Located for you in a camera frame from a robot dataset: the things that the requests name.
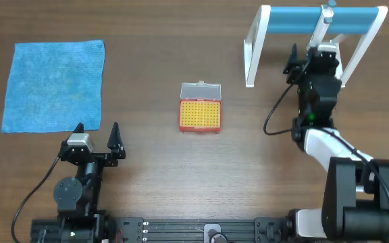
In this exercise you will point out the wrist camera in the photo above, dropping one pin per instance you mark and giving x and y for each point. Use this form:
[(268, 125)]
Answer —
[(327, 48), (79, 140)]

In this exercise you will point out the red and yellow tip box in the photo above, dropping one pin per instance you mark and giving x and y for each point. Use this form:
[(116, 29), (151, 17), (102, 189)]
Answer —
[(200, 114)]

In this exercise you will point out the mounting rail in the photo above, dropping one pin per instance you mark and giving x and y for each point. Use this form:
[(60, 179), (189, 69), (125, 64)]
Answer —
[(181, 231)]

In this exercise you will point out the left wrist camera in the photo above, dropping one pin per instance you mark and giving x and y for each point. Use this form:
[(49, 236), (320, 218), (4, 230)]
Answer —
[(79, 140)]

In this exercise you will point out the white and blue stand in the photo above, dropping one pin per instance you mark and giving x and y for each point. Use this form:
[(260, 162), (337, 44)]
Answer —
[(302, 20)]

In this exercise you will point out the blue cloth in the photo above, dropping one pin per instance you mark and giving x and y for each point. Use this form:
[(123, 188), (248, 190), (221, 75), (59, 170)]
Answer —
[(52, 87)]

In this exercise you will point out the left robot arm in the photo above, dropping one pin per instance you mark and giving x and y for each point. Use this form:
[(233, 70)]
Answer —
[(68, 190)]

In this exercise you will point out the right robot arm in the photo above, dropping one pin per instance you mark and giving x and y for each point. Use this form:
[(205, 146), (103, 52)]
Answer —
[(316, 98)]

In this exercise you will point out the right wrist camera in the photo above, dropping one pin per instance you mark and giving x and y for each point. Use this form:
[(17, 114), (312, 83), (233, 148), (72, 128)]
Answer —
[(327, 48)]

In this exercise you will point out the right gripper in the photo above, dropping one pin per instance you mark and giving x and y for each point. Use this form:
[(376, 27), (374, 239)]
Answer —
[(323, 64)]

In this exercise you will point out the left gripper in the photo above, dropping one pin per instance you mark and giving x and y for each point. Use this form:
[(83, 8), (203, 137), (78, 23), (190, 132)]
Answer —
[(79, 157)]

